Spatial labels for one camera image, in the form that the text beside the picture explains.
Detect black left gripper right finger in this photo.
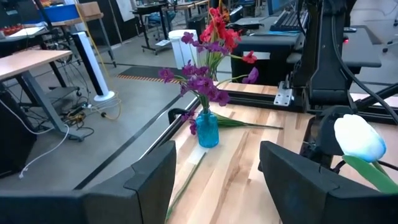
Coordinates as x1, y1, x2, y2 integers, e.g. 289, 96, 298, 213
257, 140, 398, 224

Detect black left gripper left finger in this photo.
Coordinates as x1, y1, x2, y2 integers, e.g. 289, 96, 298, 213
0, 140, 177, 224

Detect white artificial tulip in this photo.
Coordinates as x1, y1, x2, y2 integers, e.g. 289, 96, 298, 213
164, 151, 207, 222

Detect white tulip blue-tinted petals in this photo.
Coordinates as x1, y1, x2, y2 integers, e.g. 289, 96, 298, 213
333, 113, 398, 194

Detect blue glass vase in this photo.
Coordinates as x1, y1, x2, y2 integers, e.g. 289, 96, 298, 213
195, 108, 220, 149

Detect purple artificial flower bunch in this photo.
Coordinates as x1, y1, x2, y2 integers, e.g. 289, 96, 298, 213
157, 30, 260, 114
180, 110, 284, 136

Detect red artificial flower bunch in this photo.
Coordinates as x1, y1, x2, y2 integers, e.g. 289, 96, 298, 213
198, 6, 258, 82

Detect black power strip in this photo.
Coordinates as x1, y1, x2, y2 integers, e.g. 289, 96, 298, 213
60, 101, 94, 125

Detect black box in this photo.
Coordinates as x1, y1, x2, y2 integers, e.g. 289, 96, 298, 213
0, 90, 37, 179

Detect black floor mat striped edge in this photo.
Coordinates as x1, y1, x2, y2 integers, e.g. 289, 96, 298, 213
115, 66, 184, 84

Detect grey desk leg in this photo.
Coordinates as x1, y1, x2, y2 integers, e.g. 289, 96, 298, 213
14, 70, 85, 141

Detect white pillar with round base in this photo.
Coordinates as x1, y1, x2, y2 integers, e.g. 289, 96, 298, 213
70, 30, 116, 103

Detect black work desk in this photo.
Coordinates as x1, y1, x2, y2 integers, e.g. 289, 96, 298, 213
231, 15, 382, 87

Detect wooden desk top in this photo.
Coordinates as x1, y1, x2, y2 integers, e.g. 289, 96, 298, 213
0, 49, 74, 82

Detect black keyboard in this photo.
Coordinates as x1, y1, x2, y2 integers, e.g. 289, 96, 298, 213
269, 10, 309, 32

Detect cardboard box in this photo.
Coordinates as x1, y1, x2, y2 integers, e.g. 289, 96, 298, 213
76, 1, 103, 19

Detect black standing desk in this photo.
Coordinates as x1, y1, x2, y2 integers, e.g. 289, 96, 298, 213
132, 0, 177, 56

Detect blue plastic bin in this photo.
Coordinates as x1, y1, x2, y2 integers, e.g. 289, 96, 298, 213
37, 3, 80, 23

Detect yellow cable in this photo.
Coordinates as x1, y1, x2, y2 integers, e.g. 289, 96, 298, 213
74, 2, 123, 121

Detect white cable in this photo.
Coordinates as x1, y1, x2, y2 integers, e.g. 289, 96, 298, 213
0, 99, 70, 180

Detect black curved handle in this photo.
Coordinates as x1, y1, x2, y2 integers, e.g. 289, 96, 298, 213
167, 108, 191, 125

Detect black aluminium table frame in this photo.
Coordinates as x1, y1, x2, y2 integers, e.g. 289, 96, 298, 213
138, 88, 398, 159

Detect black diagonal frame brace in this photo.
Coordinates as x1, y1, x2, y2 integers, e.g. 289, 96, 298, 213
354, 82, 398, 111

